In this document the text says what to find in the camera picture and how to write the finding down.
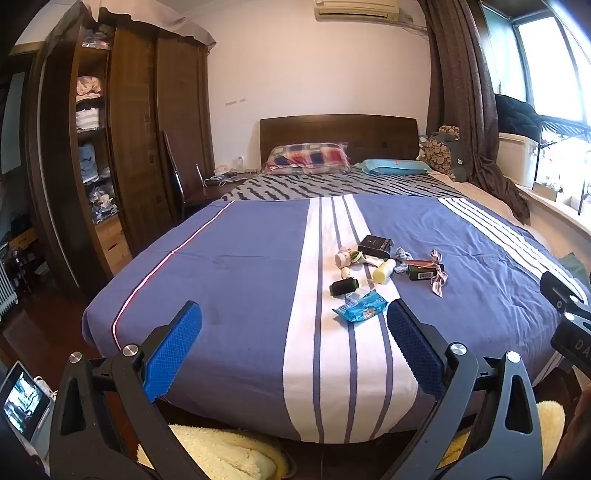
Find person's right forearm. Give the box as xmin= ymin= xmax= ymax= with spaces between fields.
xmin=566 ymin=383 xmax=591 ymax=480

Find dark green cloth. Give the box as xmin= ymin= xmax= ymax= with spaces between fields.
xmin=561 ymin=253 xmax=591 ymax=282

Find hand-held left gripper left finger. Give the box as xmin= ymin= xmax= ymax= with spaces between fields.
xmin=48 ymin=300 xmax=218 ymax=480

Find mixed crumpled clothes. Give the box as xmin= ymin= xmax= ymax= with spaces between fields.
xmin=88 ymin=185 xmax=116 ymax=222

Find dark wooden headboard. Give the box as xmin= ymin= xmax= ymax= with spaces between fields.
xmin=259 ymin=114 xmax=419 ymax=169

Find grey dust cloth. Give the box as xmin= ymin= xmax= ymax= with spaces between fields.
xmin=88 ymin=0 xmax=218 ymax=49

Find white storage box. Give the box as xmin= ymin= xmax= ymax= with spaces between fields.
xmin=496 ymin=133 xmax=541 ymax=188

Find dark wooden wardrobe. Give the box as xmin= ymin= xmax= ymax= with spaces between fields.
xmin=25 ymin=2 xmax=215 ymax=296

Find black metal rack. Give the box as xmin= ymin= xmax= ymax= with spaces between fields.
xmin=536 ymin=117 xmax=591 ymax=217

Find plaid pillow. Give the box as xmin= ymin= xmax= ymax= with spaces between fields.
xmin=262 ymin=142 xmax=352 ymax=175

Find white air conditioner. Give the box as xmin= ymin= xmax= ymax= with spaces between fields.
xmin=313 ymin=0 xmax=400 ymax=21

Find pink folded clothes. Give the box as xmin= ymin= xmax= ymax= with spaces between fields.
xmin=76 ymin=76 xmax=103 ymax=102

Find light blue folded clothes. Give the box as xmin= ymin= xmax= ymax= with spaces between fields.
xmin=78 ymin=143 xmax=112 ymax=183

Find blue white striped blanket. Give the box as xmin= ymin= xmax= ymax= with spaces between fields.
xmin=82 ymin=194 xmax=591 ymax=444

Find pale yellow bottle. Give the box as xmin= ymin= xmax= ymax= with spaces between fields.
xmin=373 ymin=258 xmax=398 ymax=284

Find fluffy yellow rug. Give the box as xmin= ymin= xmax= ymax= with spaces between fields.
xmin=139 ymin=401 xmax=566 ymax=480

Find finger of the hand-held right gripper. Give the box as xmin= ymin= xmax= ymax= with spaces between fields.
xmin=540 ymin=271 xmax=591 ymax=319

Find blue packet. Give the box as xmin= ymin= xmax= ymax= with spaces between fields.
xmin=333 ymin=292 xmax=391 ymax=322

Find white folded clothes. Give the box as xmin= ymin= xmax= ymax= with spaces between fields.
xmin=76 ymin=108 xmax=102 ymax=132

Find black cylinder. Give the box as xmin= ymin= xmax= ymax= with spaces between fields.
xmin=329 ymin=278 xmax=359 ymax=297

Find window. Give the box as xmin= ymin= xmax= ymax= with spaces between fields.
xmin=480 ymin=0 xmax=591 ymax=125

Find zebra striped bed sheet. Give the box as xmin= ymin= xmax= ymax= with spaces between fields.
xmin=222 ymin=173 xmax=467 ymax=201

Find tablet with lit screen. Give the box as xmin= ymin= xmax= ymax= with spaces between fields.
xmin=0 ymin=361 xmax=54 ymax=457

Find dark wooden nightstand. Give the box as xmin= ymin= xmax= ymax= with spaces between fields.
xmin=182 ymin=178 xmax=241 ymax=217

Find brown curtain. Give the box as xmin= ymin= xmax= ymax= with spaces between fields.
xmin=418 ymin=0 xmax=532 ymax=224

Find white radiator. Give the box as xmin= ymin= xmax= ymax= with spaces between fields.
xmin=0 ymin=263 xmax=19 ymax=319

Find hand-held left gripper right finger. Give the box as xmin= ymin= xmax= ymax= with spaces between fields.
xmin=385 ymin=299 xmax=543 ymax=480

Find wooden crate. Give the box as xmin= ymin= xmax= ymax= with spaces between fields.
xmin=9 ymin=227 xmax=40 ymax=256

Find brown patterned plush toy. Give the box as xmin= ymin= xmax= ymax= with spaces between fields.
xmin=418 ymin=126 xmax=469 ymax=182

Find teal pillow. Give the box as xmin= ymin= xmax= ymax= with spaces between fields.
xmin=353 ymin=158 xmax=435 ymax=176

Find white charger with cables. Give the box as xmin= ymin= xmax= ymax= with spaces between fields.
xmin=203 ymin=167 xmax=238 ymax=186

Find black box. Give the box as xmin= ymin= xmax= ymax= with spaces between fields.
xmin=358 ymin=234 xmax=397 ymax=260

